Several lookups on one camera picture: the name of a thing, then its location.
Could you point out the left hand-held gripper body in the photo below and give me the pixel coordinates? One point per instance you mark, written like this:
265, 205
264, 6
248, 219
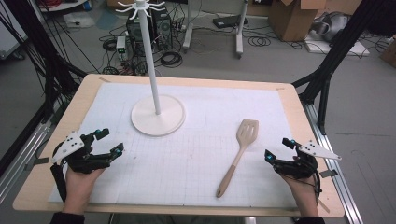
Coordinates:
70, 146

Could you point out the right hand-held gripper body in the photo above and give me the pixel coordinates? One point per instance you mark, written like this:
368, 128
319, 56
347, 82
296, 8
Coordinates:
311, 152

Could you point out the wooden slotted spatula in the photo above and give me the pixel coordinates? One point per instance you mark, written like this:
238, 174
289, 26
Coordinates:
230, 177

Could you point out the white utensil stand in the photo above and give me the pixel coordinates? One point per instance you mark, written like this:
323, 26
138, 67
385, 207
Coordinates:
155, 121

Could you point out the person's right hand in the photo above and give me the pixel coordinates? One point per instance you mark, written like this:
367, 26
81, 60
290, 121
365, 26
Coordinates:
303, 193

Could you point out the person's left hand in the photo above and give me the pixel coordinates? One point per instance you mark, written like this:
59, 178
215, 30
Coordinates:
79, 186

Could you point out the grey tape piece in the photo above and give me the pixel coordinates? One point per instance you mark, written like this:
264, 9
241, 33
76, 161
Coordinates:
328, 173
39, 161

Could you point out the thin wooden strip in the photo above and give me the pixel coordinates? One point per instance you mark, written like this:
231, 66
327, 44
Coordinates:
324, 207

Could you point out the white grid mat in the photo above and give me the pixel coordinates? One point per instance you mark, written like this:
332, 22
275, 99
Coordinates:
193, 155

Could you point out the small grey box green light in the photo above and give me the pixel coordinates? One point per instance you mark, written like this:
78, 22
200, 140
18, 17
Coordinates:
121, 43

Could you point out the white foam board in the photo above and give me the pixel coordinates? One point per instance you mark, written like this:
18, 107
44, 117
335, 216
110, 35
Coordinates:
358, 49

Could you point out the clear plastic bag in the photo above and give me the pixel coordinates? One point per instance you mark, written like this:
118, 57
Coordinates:
79, 20

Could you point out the white stand leg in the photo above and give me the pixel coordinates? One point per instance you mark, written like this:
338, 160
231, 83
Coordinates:
187, 31
239, 37

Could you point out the black computer tower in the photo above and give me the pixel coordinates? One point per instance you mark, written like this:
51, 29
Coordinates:
163, 29

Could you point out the silver grey bag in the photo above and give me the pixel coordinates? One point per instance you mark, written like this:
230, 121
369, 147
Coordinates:
333, 26

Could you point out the large open cardboard box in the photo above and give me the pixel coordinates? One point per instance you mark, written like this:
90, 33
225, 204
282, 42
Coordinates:
291, 18

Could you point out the small cardboard box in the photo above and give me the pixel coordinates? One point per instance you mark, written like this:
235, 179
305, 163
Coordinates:
389, 53

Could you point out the flat black device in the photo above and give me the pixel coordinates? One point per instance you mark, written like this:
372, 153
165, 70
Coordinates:
229, 21

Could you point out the aluminium rail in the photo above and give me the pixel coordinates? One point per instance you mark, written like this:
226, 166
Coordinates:
18, 168
339, 180

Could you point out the black metal frame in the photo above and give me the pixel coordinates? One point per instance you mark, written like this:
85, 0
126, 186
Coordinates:
46, 62
336, 49

